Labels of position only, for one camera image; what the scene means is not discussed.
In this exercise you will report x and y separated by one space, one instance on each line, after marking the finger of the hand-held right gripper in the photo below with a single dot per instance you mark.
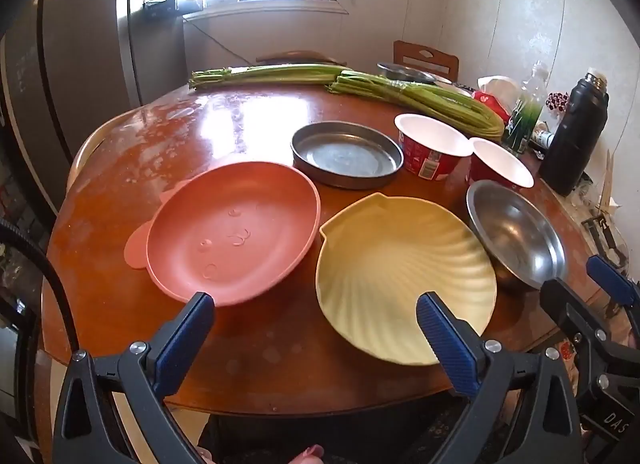
575 319
612 279

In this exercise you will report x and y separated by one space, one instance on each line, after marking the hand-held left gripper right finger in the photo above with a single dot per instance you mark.
445 339

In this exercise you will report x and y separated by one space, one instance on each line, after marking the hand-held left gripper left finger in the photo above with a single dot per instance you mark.
182 344

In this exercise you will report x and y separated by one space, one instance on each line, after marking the yellow shell-shaped plate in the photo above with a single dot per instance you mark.
390 269

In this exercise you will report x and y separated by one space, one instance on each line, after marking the stainless steel bowl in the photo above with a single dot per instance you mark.
520 234

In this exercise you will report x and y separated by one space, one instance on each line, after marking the pink plate with ears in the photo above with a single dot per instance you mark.
225 234

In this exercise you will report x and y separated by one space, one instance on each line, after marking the red and white paper bowl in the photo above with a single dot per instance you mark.
430 141
500 163

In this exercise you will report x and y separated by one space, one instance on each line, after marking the round grey metal pan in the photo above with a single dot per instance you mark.
345 156

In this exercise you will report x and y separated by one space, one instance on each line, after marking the dark patterned cloth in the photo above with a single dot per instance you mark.
350 439

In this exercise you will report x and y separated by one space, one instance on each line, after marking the black thermos flask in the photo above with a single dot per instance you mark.
572 133

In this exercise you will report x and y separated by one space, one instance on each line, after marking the small white bottle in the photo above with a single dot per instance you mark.
542 137

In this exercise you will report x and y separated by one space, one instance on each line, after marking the red tissue pack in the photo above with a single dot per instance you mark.
492 96

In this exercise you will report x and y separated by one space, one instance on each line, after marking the light wooden chair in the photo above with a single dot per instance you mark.
87 143

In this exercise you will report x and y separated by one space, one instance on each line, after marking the thick celery bundle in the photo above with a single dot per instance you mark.
430 98

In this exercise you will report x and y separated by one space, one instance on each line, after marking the white ceramic bowl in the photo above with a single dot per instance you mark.
452 83

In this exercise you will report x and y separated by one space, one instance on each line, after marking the deep steel bowl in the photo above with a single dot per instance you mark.
405 72

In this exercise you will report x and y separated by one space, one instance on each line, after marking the long celery bundle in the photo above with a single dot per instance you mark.
270 74

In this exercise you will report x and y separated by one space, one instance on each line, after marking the grey refrigerator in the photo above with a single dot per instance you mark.
75 68

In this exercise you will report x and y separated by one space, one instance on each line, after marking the wooden chair with curved back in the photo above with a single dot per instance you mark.
300 54

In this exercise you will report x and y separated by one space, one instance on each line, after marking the white windowsill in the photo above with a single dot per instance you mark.
265 6

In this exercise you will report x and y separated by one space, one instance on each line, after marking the black metal bracket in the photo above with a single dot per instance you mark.
602 239

